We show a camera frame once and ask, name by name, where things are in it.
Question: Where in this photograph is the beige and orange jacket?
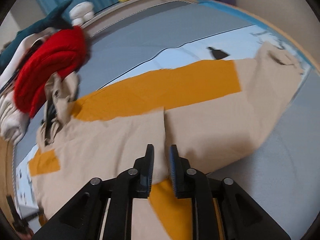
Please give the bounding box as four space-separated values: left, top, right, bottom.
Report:
29 42 303 239

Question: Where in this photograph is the grey printed bed sheet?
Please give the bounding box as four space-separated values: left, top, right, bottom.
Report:
12 0 320 233

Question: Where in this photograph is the white folded quilted garment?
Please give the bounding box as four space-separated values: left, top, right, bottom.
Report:
1 33 48 145

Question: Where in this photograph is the red folded knit garment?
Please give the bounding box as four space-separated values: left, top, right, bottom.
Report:
14 26 87 119

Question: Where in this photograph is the white plush toy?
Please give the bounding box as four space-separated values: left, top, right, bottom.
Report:
69 2 94 26

